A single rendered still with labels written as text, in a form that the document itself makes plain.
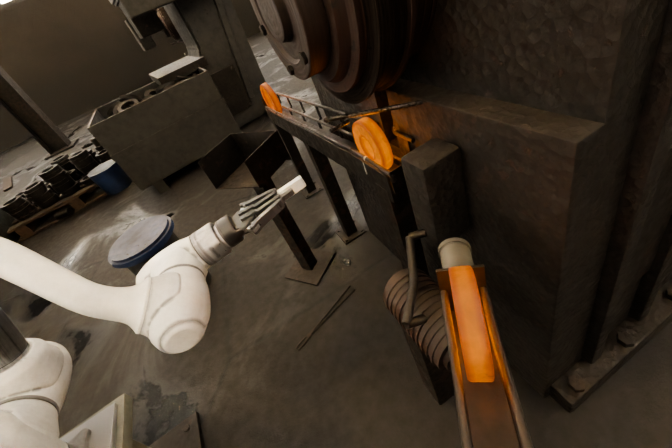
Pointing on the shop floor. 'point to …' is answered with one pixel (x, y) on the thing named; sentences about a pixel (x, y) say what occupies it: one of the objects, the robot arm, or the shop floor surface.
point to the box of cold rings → (163, 127)
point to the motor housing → (440, 370)
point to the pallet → (56, 191)
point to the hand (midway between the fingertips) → (291, 188)
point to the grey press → (181, 14)
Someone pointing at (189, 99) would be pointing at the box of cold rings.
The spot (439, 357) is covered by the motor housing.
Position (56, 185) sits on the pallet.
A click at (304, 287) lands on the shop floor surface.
